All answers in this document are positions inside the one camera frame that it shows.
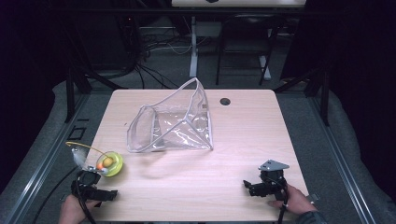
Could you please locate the black chair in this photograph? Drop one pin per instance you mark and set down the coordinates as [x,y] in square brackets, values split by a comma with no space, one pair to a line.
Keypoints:
[249,37]

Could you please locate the dark computer tower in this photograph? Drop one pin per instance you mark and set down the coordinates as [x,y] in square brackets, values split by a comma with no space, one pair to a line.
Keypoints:
[129,40]

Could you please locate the clear plastic bag white trim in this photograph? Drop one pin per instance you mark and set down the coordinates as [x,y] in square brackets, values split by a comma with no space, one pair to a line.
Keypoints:
[179,126]

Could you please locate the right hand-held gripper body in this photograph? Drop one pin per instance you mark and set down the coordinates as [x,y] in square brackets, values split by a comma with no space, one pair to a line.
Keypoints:
[272,181]

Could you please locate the person's left hand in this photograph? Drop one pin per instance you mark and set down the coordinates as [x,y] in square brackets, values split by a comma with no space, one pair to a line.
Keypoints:
[71,210]

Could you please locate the black metal frame stand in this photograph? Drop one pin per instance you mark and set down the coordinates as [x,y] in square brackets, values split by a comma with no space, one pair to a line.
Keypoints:
[71,93]
[324,96]

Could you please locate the person's right hand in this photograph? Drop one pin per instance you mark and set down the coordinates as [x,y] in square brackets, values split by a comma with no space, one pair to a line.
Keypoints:
[299,202]

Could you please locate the white desk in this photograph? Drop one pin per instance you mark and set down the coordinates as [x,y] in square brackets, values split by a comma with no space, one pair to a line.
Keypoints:
[194,46]

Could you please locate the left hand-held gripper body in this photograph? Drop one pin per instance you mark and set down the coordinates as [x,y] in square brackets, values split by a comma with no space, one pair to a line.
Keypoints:
[88,180]

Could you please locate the grey metal floor rail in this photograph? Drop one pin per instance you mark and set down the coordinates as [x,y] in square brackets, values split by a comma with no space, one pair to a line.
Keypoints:
[342,165]
[40,168]

